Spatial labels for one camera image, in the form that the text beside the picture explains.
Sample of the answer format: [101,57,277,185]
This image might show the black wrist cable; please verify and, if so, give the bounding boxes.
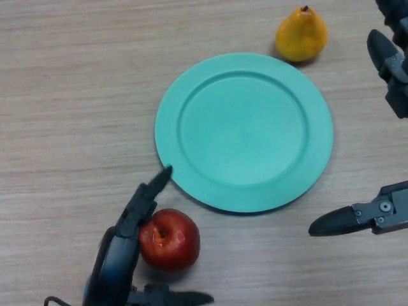
[43,296,84,306]

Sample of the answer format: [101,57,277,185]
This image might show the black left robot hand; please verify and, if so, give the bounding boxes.
[83,164,214,306]

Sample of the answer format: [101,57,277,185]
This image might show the yellow pear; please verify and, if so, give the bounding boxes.
[275,5,328,62]

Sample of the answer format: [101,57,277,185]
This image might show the green round plate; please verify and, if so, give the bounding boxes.
[154,52,334,214]

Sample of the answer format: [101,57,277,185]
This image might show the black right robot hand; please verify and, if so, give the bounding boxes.
[308,0,408,237]

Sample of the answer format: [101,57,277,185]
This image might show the red apple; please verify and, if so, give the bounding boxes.
[137,208,201,270]

